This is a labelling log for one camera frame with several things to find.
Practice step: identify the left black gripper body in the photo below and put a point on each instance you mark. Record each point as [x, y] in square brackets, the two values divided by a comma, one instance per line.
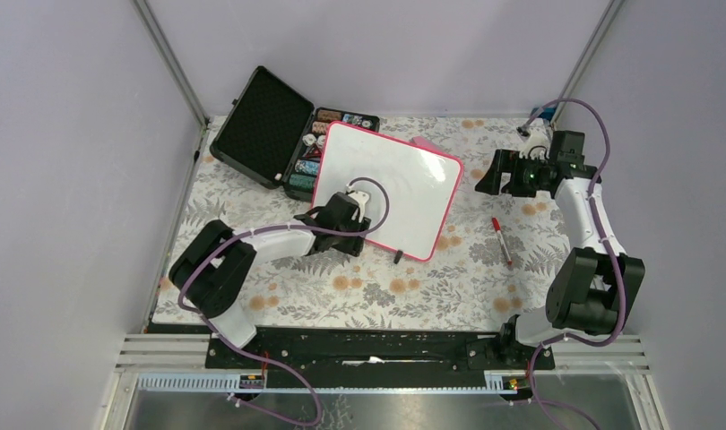
[351, 246]

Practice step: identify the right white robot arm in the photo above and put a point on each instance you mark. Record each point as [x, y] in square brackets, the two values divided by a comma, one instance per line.
[595, 288]

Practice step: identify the pink wedge box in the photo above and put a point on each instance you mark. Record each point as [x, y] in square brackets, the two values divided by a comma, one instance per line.
[422, 142]

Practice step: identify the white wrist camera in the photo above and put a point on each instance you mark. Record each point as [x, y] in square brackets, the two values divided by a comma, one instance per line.
[361, 198]
[535, 143]

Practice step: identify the floral table mat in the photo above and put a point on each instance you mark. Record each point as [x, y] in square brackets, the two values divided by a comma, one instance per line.
[465, 286]

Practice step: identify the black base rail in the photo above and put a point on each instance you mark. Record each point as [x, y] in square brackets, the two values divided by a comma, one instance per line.
[372, 359]

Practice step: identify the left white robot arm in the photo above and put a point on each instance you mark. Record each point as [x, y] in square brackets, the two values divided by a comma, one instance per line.
[212, 270]

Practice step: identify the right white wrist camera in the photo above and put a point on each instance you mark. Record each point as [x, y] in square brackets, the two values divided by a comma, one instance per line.
[535, 143]

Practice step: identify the black poker chip case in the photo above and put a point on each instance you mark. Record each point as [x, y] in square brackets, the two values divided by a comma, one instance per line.
[275, 136]

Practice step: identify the pink framed whiteboard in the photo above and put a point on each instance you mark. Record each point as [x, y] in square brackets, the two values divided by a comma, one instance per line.
[411, 187]

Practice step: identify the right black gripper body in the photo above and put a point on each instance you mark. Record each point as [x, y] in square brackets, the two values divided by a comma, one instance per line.
[505, 175]

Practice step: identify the red whiteboard marker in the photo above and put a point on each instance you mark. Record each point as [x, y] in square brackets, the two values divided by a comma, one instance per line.
[501, 240]

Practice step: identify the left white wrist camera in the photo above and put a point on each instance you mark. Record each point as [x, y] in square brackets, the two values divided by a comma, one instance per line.
[361, 198]

